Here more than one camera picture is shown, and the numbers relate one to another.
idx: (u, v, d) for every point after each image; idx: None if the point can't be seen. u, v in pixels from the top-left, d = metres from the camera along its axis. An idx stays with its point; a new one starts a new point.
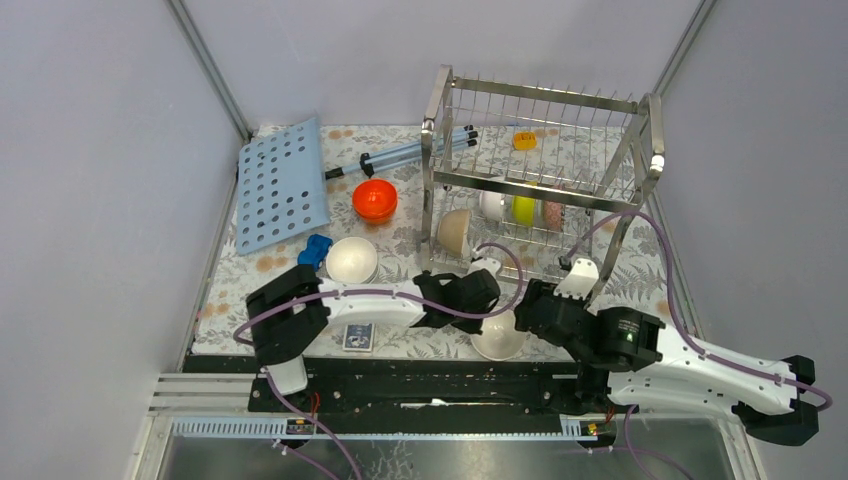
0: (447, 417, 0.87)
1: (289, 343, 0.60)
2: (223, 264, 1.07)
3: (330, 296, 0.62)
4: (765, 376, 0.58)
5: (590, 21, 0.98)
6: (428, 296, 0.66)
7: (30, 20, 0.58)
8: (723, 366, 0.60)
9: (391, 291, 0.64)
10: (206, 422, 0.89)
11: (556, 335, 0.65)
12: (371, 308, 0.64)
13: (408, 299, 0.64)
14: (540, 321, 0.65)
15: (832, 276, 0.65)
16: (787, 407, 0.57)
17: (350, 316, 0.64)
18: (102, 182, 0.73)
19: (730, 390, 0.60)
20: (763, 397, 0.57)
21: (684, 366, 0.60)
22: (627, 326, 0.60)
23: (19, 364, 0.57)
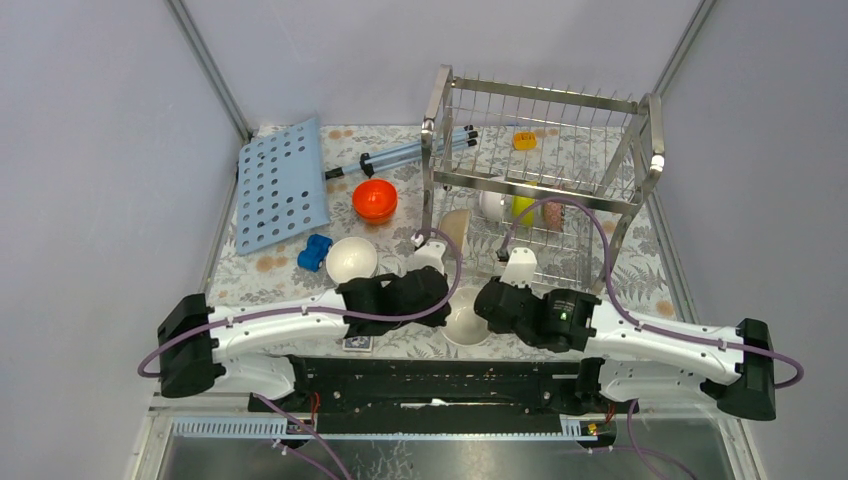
0: (447, 417, 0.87)
1: (181, 379, 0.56)
2: (223, 264, 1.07)
3: (221, 326, 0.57)
4: (704, 342, 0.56)
5: (590, 22, 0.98)
6: (364, 309, 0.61)
7: (29, 19, 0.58)
8: (663, 336, 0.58)
9: (300, 310, 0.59)
10: (207, 422, 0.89)
11: (501, 318, 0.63)
12: (276, 330, 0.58)
13: (323, 313, 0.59)
14: (484, 304, 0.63)
15: (831, 275, 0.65)
16: (733, 372, 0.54)
17: (254, 344, 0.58)
18: (101, 183, 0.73)
19: (674, 362, 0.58)
20: (705, 363, 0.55)
21: (622, 339, 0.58)
22: (565, 307, 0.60)
23: (20, 363, 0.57)
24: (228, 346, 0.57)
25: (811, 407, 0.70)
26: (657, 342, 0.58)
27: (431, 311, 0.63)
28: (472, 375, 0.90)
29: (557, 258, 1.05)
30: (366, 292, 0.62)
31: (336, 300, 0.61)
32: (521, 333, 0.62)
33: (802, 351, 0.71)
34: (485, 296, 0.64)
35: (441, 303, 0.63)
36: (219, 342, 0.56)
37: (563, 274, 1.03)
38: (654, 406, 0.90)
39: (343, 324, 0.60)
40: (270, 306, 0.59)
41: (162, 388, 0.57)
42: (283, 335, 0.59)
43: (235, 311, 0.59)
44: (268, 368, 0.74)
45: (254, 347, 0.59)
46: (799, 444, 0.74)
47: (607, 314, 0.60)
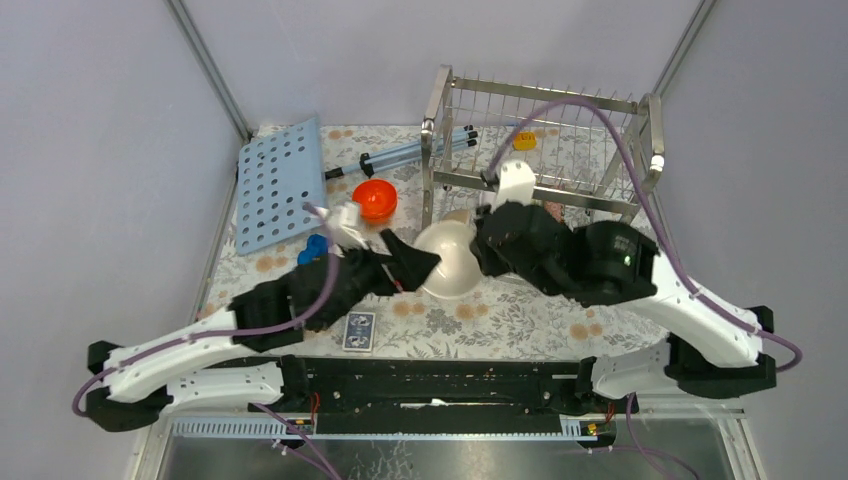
0: (447, 417, 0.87)
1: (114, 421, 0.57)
2: (223, 264, 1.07)
3: (113, 373, 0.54)
4: (746, 328, 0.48)
5: (589, 22, 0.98)
6: (257, 324, 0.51)
7: (30, 20, 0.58)
8: (711, 310, 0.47)
9: (182, 341, 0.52)
10: (207, 422, 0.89)
11: (522, 252, 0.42)
12: (167, 365, 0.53)
13: (206, 339, 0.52)
14: (507, 227, 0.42)
15: (831, 275, 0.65)
16: (752, 361, 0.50)
17: (154, 379, 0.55)
18: (101, 183, 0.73)
19: (700, 338, 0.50)
20: (735, 348, 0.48)
21: (674, 305, 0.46)
22: (623, 246, 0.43)
23: (20, 362, 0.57)
24: (121, 392, 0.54)
25: (811, 408, 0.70)
26: (705, 317, 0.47)
27: (312, 311, 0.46)
28: (472, 375, 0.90)
29: None
30: (271, 296, 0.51)
31: (223, 322, 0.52)
32: (539, 276, 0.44)
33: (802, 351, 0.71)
34: (510, 219, 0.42)
35: (321, 299, 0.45)
36: (113, 389, 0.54)
37: None
38: (654, 406, 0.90)
39: (232, 345, 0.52)
40: (156, 343, 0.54)
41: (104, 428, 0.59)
42: (181, 365, 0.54)
43: (127, 354, 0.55)
44: (243, 381, 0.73)
45: (160, 379, 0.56)
46: (799, 444, 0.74)
47: (666, 272, 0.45)
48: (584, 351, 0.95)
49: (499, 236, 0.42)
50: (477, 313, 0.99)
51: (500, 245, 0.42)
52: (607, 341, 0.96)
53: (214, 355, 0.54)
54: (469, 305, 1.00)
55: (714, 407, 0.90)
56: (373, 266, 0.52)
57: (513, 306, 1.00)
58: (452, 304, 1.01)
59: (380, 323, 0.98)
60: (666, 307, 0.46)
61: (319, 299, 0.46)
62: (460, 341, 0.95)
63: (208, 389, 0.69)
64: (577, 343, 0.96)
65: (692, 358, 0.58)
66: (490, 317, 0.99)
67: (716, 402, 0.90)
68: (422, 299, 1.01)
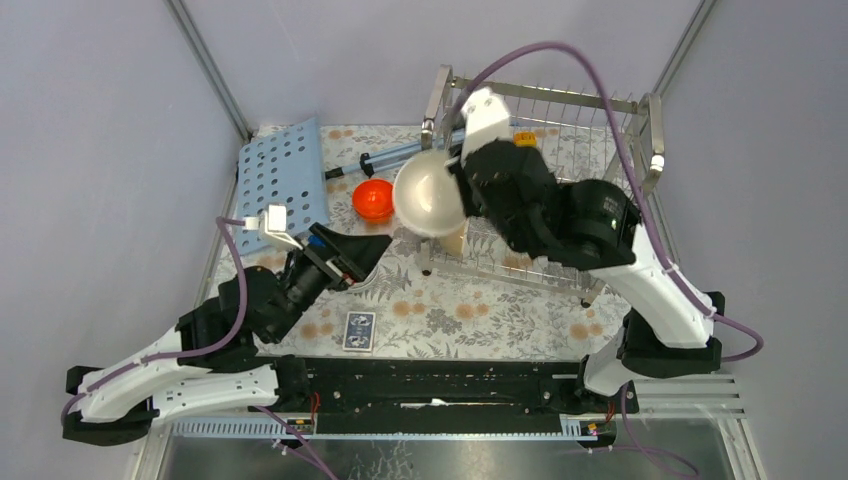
0: (447, 417, 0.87)
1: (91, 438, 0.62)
2: (224, 264, 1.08)
3: (84, 398, 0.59)
4: (703, 309, 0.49)
5: (589, 22, 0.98)
6: (204, 342, 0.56)
7: (30, 21, 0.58)
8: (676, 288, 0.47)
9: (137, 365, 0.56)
10: (206, 422, 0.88)
11: (505, 195, 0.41)
12: (126, 387, 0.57)
13: (160, 360, 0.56)
14: (496, 167, 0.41)
15: (830, 277, 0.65)
16: (702, 344, 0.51)
17: (118, 403, 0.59)
18: (101, 184, 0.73)
19: (658, 316, 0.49)
20: (689, 328, 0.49)
21: (644, 277, 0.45)
22: (611, 209, 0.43)
23: (20, 363, 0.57)
24: (92, 412, 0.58)
25: (811, 408, 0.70)
26: (672, 295, 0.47)
27: (237, 327, 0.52)
28: (472, 375, 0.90)
29: None
30: (214, 312, 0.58)
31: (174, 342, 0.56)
32: (520, 230, 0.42)
33: (801, 352, 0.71)
34: (505, 158, 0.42)
35: (241, 315, 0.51)
36: (84, 412, 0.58)
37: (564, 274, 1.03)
38: (653, 406, 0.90)
39: (181, 365, 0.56)
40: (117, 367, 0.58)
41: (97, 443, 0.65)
42: (140, 389, 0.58)
43: (95, 378, 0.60)
44: (233, 387, 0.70)
45: (126, 402, 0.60)
46: (798, 444, 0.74)
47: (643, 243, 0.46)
48: (583, 351, 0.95)
49: (490, 176, 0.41)
50: (477, 313, 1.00)
51: (487, 186, 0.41)
52: (606, 341, 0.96)
53: (170, 375, 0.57)
54: (469, 305, 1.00)
55: (714, 407, 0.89)
56: (314, 266, 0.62)
57: (513, 306, 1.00)
58: (452, 304, 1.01)
59: (380, 323, 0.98)
60: (636, 279, 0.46)
61: (238, 317, 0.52)
62: (460, 341, 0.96)
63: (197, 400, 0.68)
64: (577, 342, 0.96)
65: (642, 337, 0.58)
66: (490, 317, 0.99)
67: (716, 402, 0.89)
68: (422, 299, 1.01)
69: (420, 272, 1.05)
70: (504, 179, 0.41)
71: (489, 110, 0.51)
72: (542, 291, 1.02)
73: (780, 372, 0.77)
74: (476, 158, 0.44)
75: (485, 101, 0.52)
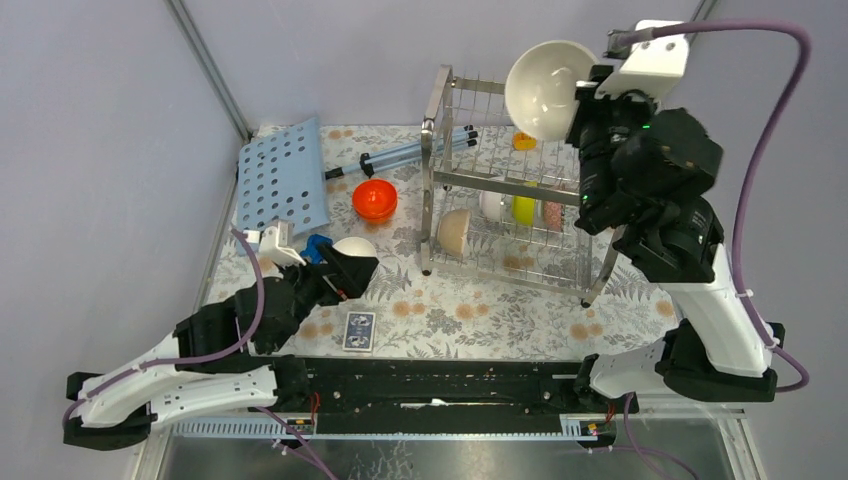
0: (447, 417, 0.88)
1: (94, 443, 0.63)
2: (223, 264, 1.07)
3: (84, 403, 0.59)
4: (767, 339, 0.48)
5: (590, 21, 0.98)
6: (199, 349, 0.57)
7: (30, 19, 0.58)
8: (746, 314, 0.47)
9: (135, 371, 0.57)
10: (207, 422, 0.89)
11: (665, 185, 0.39)
12: (125, 394, 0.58)
13: (157, 367, 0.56)
14: (693, 152, 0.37)
15: (829, 275, 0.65)
16: (758, 375, 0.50)
17: (118, 408, 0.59)
18: (101, 183, 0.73)
19: (723, 342, 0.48)
20: (750, 357, 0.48)
21: (719, 299, 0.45)
22: (699, 224, 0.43)
23: (20, 362, 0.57)
24: (92, 419, 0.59)
25: (811, 407, 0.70)
26: (742, 319, 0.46)
27: (248, 334, 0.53)
28: (472, 375, 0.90)
29: (557, 259, 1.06)
30: (215, 319, 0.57)
31: (172, 348, 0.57)
32: (623, 207, 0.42)
33: (801, 351, 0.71)
34: (696, 144, 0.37)
35: (255, 322, 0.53)
36: (84, 418, 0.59)
37: (564, 274, 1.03)
38: (653, 406, 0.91)
39: (178, 372, 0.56)
40: (116, 373, 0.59)
41: (101, 447, 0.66)
42: (139, 394, 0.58)
43: (95, 383, 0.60)
44: (233, 388, 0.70)
45: (126, 407, 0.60)
46: (799, 443, 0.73)
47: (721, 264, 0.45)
48: (584, 351, 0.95)
49: (686, 164, 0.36)
50: (477, 313, 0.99)
51: (671, 165, 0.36)
52: (607, 341, 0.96)
53: (168, 380, 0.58)
54: (469, 305, 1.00)
55: (714, 407, 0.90)
56: (312, 279, 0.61)
57: (513, 306, 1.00)
58: (452, 304, 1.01)
59: (380, 323, 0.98)
60: (709, 298, 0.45)
61: (253, 323, 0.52)
62: (461, 341, 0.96)
63: (195, 403, 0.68)
64: (578, 343, 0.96)
65: (693, 358, 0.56)
66: (491, 317, 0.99)
67: (717, 401, 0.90)
68: (422, 300, 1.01)
69: (420, 272, 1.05)
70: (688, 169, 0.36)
71: (668, 56, 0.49)
72: (542, 291, 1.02)
73: (781, 372, 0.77)
74: (663, 124, 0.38)
75: (663, 49, 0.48)
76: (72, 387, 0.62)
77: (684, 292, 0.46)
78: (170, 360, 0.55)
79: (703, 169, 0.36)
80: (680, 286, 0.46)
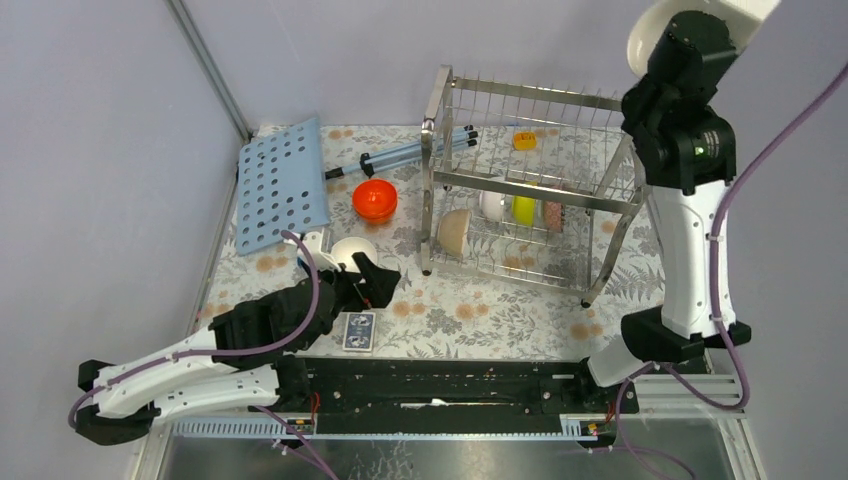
0: (447, 417, 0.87)
1: (98, 436, 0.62)
2: (223, 264, 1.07)
3: (101, 391, 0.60)
4: (715, 303, 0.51)
5: (589, 22, 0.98)
6: (236, 344, 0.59)
7: (29, 20, 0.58)
8: (707, 258, 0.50)
9: (166, 360, 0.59)
10: (206, 422, 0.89)
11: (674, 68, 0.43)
12: (149, 384, 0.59)
13: (191, 357, 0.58)
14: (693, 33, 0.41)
15: (829, 276, 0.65)
16: (689, 331, 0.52)
17: (140, 397, 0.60)
18: (101, 184, 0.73)
19: (676, 277, 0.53)
20: (687, 304, 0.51)
21: (688, 222, 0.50)
22: (705, 141, 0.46)
23: (20, 361, 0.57)
24: (107, 409, 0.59)
25: (812, 408, 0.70)
26: (696, 256, 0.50)
27: (300, 330, 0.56)
28: (472, 375, 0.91)
29: (558, 258, 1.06)
30: (251, 315, 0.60)
31: (206, 341, 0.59)
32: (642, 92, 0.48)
33: (801, 351, 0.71)
34: (716, 52, 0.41)
35: (308, 320, 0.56)
36: (101, 406, 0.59)
37: (564, 274, 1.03)
38: (654, 406, 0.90)
39: (213, 364, 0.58)
40: (142, 362, 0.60)
41: (97, 441, 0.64)
42: (161, 385, 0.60)
43: (114, 373, 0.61)
44: (236, 387, 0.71)
45: (146, 397, 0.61)
46: (800, 443, 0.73)
47: (709, 195, 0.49)
48: (584, 351, 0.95)
49: (682, 40, 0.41)
50: (477, 313, 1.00)
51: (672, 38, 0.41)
52: (607, 341, 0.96)
53: (194, 374, 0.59)
54: (469, 305, 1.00)
55: (714, 407, 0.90)
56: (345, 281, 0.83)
57: (513, 306, 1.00)
58: (452, 304, 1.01)
59: (380, 323, 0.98)
60: (679, 216, 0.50)
61: (306, 320, 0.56)
62: (461, 341, 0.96)
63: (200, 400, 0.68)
64: (578, 343, 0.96)
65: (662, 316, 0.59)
66: (491, 317, 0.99)
67: (717, 402, 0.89)
68: (422, 300, 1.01)
69: (420, 272, 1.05)
70: (681, 42, 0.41)
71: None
72: (542, 291, 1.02)
73: (781, 372, 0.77)
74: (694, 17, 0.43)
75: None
76: (84, 378, 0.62)
77: (664, 204, 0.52)
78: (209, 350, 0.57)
79: (691, 51, 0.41)
80: (664, 196, 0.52)
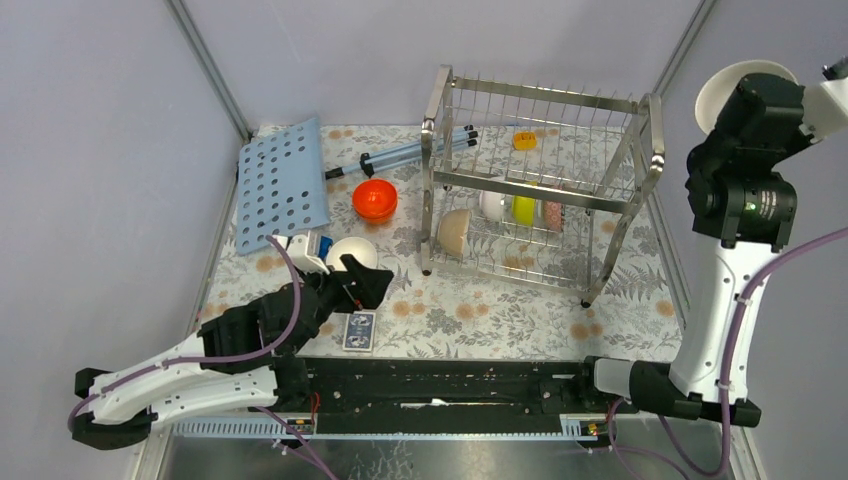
0: (447, 417, 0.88)
1: (98, 442, 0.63)
2: (223, 264, 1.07)
3: (96, 399, 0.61)
4: (725, 371, 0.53)
5: (589, 22, 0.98)
6: (226, 351, 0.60)
7: (29, 19, 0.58)
8: (729, 321, 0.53)
9: (156, 368, 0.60)
10: (207, 422, 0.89)
11: (739, 119, 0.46)
12: (142, 391, 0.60)
13: (180, 364, 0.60)
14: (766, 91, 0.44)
15: (831, 275, 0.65)
16: (689, 389, 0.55)
17: (134, 404, 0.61)
18: (101, 183, 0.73)
19: (694, 333, 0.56)
20: (695, 361, 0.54)
21: (719, 279, 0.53)
22: (760, 199, 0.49)
23: (20, 361, 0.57)
24: (103, 416, 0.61)
25: (813, 407, 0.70)
26: (719, 315, 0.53)
27: (285, 336, 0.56)
28: (472, 375, 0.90)
29: (557, 258, 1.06)
30: (239, 321, 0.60)
31: (195, 347, 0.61)
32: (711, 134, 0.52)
33: (802, 350, 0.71)
34: (788, 108, 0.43)
35: (292, 326, 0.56)
36: (96, 414, 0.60)
37: (564, 274, 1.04)
38: None
39: (202, 370, 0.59)
40: (133, 370, 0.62)
41: (97, 447, 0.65)
42: (154, 392, 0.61)
43: (108, 380, 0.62)
44: (233, 388, 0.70)
45: (140, 403, 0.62)
46: (801, 443, 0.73)
47: (749, 256, 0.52)
48: (584, 351, 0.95)
49: (750, 93, 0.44)
50: (477, 313, 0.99)
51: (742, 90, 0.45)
52: (607, 341, 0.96)
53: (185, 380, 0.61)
54: (469, 305, 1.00)
55: None
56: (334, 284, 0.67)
57: (513, 306, 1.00)
58: (452, 304, 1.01)
59: (380, 323, 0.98)
60: (714, 270, 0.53)
61: (290, 325, 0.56)
62: (461, 341, 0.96)
63: (199, 402, 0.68)
64: (578, 343, 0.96)
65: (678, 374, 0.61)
66: (491, 317, 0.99)
67: None
68: (422, 300, 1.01)
69: (420, 272, 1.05)
70: (748, 93, 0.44)
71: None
72: (542, 291, 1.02)
73: (782, 372, 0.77)
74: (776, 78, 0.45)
75: None
76: (81, 384, 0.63)
77: (706, 254, 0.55)
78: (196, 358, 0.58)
79: (758, 101, 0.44)
80: (707, 244, 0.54)
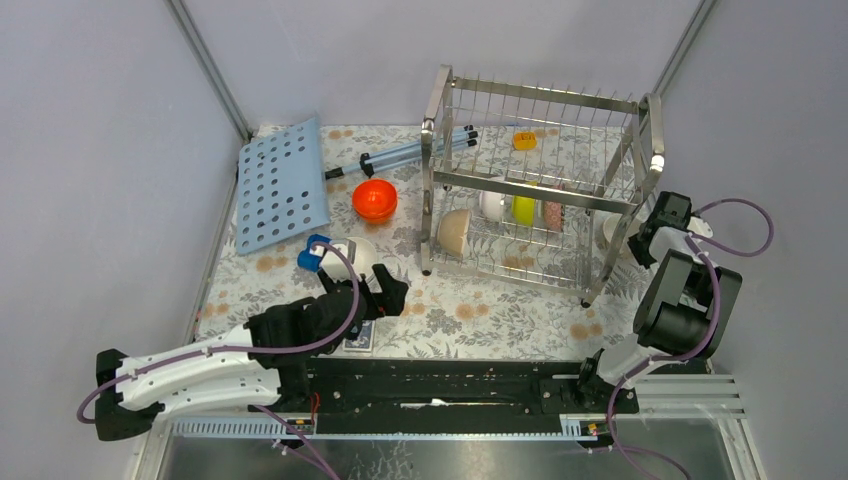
0: (447, 417, 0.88)
1: (108, 428, 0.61)
2: (223, 264, 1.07)
3: (126, 381, 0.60)
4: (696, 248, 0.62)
5: (588, 22, 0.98)
6: (270, 343, 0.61)
7: (30, 20, 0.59)
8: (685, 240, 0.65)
9: (201, 353, 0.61)
10: (206, 422, 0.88)
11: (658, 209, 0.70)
12: (180, 375, 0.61)
13: (227, 352, 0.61)
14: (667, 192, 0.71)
15: (828, 277, 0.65)
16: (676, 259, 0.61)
17: (163, 390, 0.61)
18: (101, 184, 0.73)
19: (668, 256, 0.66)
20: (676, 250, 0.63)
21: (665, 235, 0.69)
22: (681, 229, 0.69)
23: (19, 362, 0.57)
24: (132, 398, 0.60)
25: (812, 407, 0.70)
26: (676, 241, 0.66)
27: (331, 339, 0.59)
28: (472, 375, 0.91)
29: (557, 258, 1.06)
30: (282, 319, 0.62)
31: (241, 338, 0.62)
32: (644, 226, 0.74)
33: (799, 351, 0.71)
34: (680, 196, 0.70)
35: (342, 328, 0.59)
36: (125, 396, 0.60)
37: (563, 274, 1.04)
38: (654, 406, 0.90)
39: (250, 361, 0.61)
40: (169, 356, 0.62)
41: (98, 436, 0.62)
42: (188, 377, 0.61)
43: (139, 364, 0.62)
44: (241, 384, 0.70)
45: (166, 391, 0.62)
46: (801, 443, 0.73)
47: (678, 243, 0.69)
48: (584, 351, 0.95)
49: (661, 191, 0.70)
50: (477, 313, 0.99)
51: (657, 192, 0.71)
52: (607, 341, 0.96)
53: (225, 370, 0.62)
54: (469, 305, 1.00)
55: (714, 408, 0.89)
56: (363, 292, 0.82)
57: (513, 306, 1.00)
58: (452, 304, 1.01)
59: (380, 323, 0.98)
60: (662, 234, 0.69)
61: (342, 325, 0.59)
62: (460, 341, 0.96)
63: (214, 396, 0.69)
64: (578, 343, 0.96)
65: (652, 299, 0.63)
66: (491, 317, 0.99)
67: (717, 402, 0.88)
68: (422, 300, 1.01)
69: (420, 272, 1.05)
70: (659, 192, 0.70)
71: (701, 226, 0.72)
72: (542, 291, 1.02)
73: (781, 373, 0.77)
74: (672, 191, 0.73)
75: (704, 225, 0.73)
76: (104, 367, 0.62)
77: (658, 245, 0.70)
78: (246, 348, 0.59)
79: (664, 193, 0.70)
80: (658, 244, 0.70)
